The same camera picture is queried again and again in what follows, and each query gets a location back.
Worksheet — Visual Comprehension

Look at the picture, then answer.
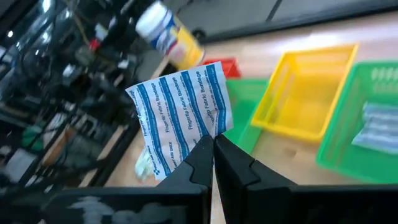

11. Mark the yellow Lysol wipes canister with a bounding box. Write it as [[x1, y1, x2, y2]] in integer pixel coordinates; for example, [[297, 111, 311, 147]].
[[135, 0, 206, 72]]

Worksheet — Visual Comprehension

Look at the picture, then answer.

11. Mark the red plastic basket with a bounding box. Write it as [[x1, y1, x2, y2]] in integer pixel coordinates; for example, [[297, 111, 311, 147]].
[[201, 57, 242, 79]]

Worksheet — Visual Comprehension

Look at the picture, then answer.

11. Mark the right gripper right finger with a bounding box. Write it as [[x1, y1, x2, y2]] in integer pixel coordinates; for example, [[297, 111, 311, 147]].
[[213, 133, 300, 224]]

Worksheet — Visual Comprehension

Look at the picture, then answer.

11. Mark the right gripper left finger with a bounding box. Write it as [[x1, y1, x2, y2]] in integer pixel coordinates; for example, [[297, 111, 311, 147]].
[[155, 134, 215, 224]]

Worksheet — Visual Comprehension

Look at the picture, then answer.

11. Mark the blue striped bandage packet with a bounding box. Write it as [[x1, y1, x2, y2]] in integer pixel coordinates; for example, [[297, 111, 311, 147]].
[[124, 61, 234, 181], [351, 101, 398, 156]]

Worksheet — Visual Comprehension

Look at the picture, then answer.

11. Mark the green plastic basket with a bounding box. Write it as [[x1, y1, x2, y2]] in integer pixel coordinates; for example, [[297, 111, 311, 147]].
[[223, 78, 271, 156], [315, 60, 398, 185]]

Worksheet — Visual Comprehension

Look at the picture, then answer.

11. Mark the yellow plastic basket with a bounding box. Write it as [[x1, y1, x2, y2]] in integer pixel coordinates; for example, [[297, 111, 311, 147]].
[[250, 43, 361, 144]]

